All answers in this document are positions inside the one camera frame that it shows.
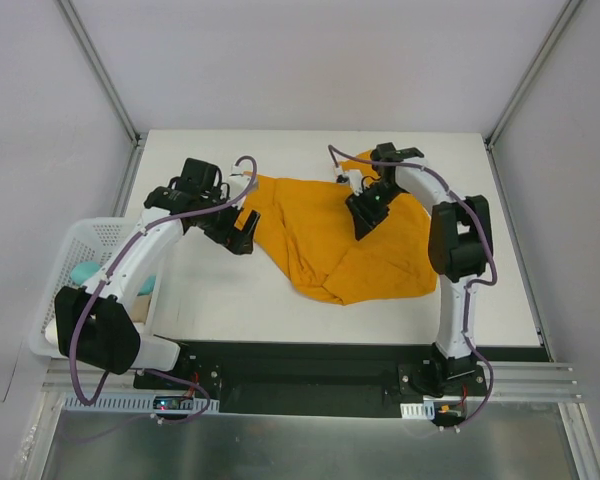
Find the right aluminium frame post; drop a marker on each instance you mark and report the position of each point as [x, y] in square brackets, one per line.
[568, 12]

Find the right white cable duct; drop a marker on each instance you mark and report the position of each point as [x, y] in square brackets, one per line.
[418, 411]

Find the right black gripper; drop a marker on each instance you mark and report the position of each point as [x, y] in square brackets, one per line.
[368, 206]

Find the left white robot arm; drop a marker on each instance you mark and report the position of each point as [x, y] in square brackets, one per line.
[93, 321]

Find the orange t shirt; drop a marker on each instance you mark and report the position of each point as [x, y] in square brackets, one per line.
[307, 230]

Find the teal rolled t shirt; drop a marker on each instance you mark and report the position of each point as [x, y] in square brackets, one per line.
[85, 270]

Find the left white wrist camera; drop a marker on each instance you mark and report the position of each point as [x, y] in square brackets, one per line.
[241, 183]

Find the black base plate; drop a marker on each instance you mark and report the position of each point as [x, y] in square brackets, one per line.
[313, 379]

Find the aluminium frame post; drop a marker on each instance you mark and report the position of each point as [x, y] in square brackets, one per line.
[568, 12]
[78, 29]

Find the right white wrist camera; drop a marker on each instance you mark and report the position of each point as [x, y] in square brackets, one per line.
[354, 178]

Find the left aluminium frame post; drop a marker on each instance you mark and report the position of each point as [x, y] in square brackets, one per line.
[78, 29]

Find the white cable duct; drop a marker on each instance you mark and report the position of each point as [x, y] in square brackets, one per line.
[143, 403]
[418, 411]

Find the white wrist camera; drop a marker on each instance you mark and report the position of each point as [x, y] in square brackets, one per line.
[354, 178]
[241, 183]

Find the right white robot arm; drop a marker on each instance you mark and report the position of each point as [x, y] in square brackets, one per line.
[460, 251]

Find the beige rolled t shirt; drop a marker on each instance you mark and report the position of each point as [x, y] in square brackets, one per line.
[140, 309]

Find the white rolled t shirt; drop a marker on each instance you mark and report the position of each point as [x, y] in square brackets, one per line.
[51, 336]

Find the white plastic basket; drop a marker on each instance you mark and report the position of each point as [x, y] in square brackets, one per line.
[94, 240]

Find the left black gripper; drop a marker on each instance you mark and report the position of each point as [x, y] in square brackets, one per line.
[228, 229]

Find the left white cable duct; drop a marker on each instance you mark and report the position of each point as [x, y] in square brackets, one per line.
[143, 403]

